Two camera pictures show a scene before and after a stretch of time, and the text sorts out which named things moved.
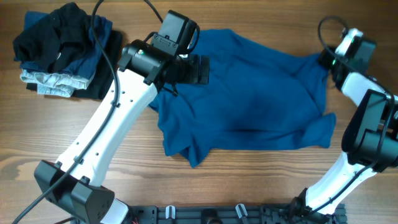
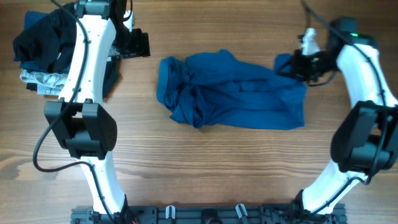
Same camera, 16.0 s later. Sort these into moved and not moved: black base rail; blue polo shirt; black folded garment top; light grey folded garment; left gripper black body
Moved: blue polo shirt; left gripper black body
Not moved: black folded garment top; light grey folded garment; black base rail
